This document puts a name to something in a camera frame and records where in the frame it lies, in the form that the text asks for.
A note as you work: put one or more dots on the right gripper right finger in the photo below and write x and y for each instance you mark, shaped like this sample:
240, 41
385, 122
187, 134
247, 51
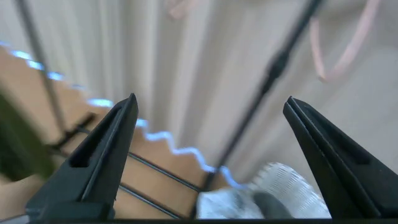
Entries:
342, 174

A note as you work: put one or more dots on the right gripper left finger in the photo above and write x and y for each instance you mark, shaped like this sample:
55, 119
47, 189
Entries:
93, 168

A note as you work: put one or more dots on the green sleeveless shirt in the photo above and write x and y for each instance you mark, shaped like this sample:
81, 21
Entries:
18, 146

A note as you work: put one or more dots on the white laundry basket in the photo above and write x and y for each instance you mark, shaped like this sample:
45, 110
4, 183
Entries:
289, 183

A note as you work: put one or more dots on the black clothes rack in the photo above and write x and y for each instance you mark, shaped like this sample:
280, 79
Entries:
275, 68

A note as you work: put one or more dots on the pale grey garment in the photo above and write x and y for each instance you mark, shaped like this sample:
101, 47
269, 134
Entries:
224, 205

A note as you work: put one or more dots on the beige curtain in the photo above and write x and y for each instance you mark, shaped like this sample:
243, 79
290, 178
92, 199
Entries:
186, 62

